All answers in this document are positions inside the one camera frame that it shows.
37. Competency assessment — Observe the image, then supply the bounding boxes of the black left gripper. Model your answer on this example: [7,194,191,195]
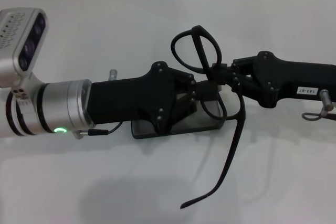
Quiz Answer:
[87,61,181,134]

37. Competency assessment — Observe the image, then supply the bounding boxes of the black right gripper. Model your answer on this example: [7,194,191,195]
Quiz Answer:
[212,50,336,109]

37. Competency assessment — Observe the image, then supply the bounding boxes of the black round-lens glasses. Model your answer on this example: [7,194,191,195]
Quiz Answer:
[170,25,247,210]

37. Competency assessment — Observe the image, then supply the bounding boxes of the black plug cable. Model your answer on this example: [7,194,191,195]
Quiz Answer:
[73,121,124,140]

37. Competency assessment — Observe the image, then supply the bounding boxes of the grey looped cable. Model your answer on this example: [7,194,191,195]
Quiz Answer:
[301,112,336,122]

